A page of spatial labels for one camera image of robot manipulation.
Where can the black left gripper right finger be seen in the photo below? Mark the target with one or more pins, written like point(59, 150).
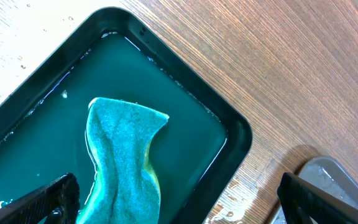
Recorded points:
point(303, 203)

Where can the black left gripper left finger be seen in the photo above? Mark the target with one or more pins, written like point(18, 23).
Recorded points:
point(56, 202)

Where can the green yellow sponge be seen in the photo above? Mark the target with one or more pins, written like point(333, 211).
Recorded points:
point(126, 188)

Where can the dark grey serving tray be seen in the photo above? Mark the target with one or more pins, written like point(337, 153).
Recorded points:
point(328, 175)

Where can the black water basin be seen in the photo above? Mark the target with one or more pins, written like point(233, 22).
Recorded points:
point(113, 55)

